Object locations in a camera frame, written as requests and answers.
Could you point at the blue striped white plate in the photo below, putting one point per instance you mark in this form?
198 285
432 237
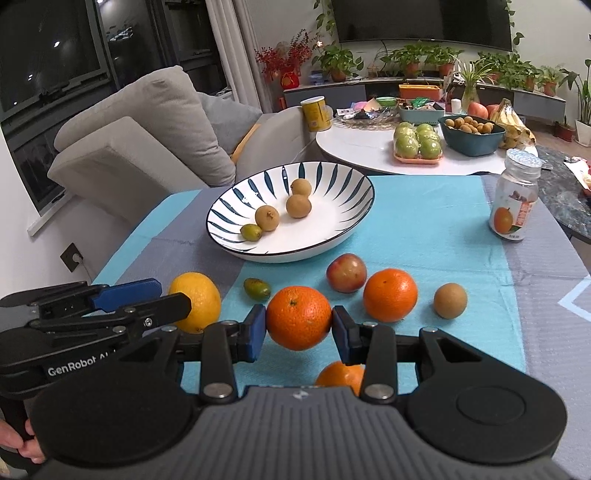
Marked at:
323 221

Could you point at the dark marble table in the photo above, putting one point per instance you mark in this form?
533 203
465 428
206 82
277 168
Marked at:
565 194

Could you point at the person's left hand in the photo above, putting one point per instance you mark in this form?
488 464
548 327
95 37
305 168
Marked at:
32 450

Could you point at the brown kiwi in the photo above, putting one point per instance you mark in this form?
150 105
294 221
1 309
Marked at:
450 301

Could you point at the grey fabric sofa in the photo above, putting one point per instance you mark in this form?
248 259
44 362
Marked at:
138 138

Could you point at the glass vase with plant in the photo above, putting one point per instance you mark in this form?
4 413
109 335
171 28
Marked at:
471 92

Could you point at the pink tray of green apples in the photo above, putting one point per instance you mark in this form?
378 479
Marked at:
418 143

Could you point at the clear jar with orange label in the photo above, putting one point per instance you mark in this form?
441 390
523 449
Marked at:
512 203

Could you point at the light teal snack basket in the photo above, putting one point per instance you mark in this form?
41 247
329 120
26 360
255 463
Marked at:
418 115

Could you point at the dark framed window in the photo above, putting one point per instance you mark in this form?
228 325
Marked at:
55 50

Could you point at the yellow can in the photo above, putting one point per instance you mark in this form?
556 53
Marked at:
316 115

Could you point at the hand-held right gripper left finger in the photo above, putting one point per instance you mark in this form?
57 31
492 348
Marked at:
251 334

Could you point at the tall plant in white pot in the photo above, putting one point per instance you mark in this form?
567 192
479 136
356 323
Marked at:
582 106

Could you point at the glass plate with snacks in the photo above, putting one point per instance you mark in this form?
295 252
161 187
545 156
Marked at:
364 117

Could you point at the dark teal bowl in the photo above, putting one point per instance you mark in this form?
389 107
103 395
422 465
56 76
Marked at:
471 142

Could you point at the red flower bouquet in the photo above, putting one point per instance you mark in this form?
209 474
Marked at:
286 53

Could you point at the white cup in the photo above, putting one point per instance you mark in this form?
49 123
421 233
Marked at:
456 106

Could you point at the yellow cushion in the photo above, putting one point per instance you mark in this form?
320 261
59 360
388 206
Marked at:
242 145

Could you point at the yellow lemon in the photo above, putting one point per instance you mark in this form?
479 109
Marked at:
196 295

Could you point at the orange box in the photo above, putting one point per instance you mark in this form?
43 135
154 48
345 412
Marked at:
418 91

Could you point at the red peach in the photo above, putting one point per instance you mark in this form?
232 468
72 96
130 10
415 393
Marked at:
478 110

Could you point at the green potted plant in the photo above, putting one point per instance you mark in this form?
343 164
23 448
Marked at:
526 76
408 57
444 57
496 64
339 60
550 81

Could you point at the blue and grey tablecloth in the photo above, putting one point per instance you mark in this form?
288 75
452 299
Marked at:
438 221

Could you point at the red flower pot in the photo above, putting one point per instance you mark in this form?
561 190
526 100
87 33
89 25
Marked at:
291 79

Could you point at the dark wall socket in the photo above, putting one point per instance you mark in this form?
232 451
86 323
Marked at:
72 256

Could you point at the brown longan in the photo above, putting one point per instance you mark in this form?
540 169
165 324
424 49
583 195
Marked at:
267 218
301 187
298 206

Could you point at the white round table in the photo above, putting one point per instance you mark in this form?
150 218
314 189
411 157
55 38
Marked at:
360 145

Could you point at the pile of longans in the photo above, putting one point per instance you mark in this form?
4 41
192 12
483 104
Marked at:
468 124

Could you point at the red apple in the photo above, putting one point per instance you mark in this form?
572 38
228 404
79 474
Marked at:
346 273

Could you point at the black television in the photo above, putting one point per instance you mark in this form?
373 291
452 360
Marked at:
415 21

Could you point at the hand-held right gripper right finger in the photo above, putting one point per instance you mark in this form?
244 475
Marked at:
342 337

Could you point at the bagged bananas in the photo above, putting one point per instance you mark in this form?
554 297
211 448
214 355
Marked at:
510 122

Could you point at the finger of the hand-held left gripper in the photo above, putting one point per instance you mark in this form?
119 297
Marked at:
157 311
127 293

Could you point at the grey cushion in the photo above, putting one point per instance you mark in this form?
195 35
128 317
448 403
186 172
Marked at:
228 120

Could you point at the grey television cabinet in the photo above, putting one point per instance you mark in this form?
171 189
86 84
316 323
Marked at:
332 94

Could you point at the green bowl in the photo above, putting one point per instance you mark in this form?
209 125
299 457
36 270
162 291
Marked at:
387 101

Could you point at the orange tangerine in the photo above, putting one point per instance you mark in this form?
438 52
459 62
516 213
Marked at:
390 295
339 378
299 321

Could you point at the green kumquat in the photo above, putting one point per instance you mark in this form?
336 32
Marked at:
250 232
256 290

